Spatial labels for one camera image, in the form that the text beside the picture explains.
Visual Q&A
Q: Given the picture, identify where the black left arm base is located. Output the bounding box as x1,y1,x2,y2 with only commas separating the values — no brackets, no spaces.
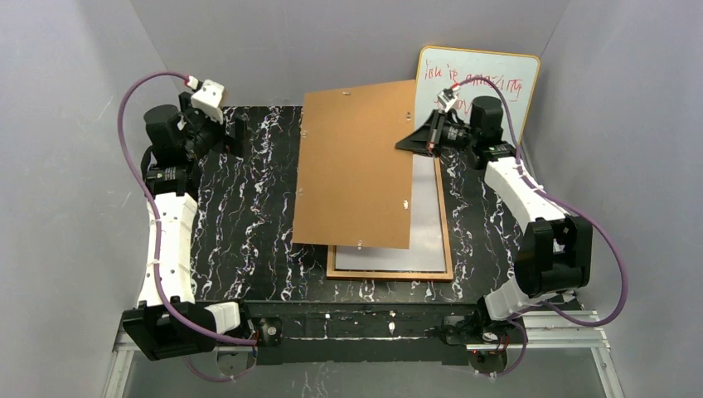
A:
225,317,284,347

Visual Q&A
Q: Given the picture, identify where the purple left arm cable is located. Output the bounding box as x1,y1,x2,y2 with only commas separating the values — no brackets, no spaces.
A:
118,70,259,383

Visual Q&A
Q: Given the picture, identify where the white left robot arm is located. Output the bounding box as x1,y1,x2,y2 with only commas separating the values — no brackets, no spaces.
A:
122,92,246,361

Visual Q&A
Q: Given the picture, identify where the brown frame backing board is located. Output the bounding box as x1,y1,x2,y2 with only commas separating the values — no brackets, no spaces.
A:
292,80,416,249

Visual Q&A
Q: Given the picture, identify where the orange wooden picture frame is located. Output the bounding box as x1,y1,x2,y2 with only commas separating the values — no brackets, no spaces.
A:
325,159,455,282

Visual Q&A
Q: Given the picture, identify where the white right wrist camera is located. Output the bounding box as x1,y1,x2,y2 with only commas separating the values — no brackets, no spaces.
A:
437,86,458,113

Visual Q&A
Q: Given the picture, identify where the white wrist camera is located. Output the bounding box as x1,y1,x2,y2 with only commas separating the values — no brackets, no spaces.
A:
437,86,458,113
187,76,228,124

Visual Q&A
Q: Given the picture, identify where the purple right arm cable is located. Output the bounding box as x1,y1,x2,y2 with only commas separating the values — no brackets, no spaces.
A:
447,75,630,378

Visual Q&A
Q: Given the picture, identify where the yellow-framed whiteboard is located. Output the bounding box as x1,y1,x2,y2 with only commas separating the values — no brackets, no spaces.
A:
414,46,541,144

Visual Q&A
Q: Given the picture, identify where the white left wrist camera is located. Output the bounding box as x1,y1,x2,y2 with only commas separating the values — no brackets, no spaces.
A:
187,76,228,124

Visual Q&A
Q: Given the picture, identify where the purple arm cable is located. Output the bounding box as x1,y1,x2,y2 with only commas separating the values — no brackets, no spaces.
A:
118,70,259,383
447,75,630,378

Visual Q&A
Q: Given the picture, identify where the printed photo sheet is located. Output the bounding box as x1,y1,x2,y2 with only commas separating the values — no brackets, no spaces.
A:
333,159,448,274

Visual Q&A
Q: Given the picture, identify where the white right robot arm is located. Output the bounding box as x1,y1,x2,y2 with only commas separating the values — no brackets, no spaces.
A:
395,96,593,321

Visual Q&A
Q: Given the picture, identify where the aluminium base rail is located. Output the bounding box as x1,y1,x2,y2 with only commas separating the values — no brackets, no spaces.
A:
104,306,623,397

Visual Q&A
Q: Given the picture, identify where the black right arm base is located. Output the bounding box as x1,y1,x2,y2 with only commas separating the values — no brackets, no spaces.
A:
439,313,526,351

